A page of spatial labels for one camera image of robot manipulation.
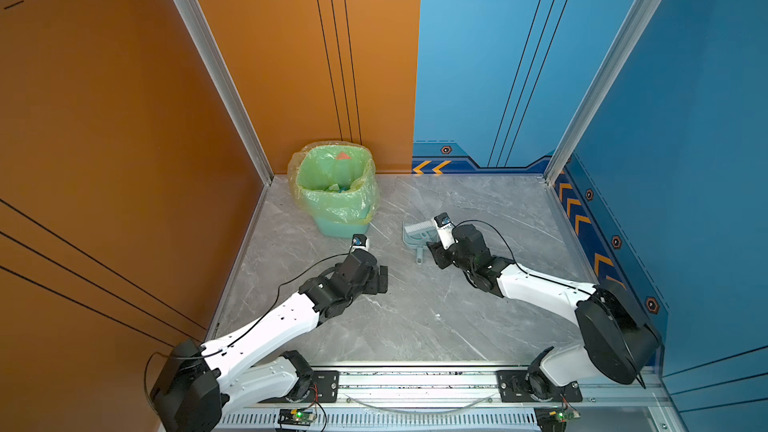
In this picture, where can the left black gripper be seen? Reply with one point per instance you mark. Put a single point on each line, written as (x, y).
(374, 287)

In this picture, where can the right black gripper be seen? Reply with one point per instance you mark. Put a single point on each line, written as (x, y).
(438, 254)

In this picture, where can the grey-blue plastic dustpan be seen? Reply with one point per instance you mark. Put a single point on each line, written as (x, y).
(417, 237)

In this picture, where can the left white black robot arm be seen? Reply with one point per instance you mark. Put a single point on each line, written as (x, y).
(200, 383)

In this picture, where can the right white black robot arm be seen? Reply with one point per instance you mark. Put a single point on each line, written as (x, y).
(617, 337)

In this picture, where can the green plastic trash bin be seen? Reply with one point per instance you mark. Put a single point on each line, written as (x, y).
(336, 204)

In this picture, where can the yellow translucent bin liner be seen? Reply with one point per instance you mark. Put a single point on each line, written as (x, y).
(360, 192)

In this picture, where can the left green circuit board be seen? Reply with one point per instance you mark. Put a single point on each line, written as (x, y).
(296, 418)

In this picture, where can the green circuit board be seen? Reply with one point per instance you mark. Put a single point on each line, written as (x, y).
(555, 420)
(296, 418)

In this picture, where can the right green circuit board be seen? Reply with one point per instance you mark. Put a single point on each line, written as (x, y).
(555, 420)

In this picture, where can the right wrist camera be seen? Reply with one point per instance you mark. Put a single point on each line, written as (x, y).
(444, 227)

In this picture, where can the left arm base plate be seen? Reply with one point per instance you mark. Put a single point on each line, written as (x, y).
(323, 386)

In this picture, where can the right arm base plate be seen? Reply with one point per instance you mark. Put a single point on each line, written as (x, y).
(517, 385)

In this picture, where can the aluminium front rail frame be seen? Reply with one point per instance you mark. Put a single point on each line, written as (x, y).
(460, 397)

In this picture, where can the right aluminium corner post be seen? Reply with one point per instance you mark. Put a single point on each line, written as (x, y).
(631, 30)

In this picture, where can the aluminium corner post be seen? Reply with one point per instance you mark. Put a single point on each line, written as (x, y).
(631, 30)
(203, 38)

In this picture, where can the left aluminium corner post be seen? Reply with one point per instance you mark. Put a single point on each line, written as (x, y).
(203, 38)

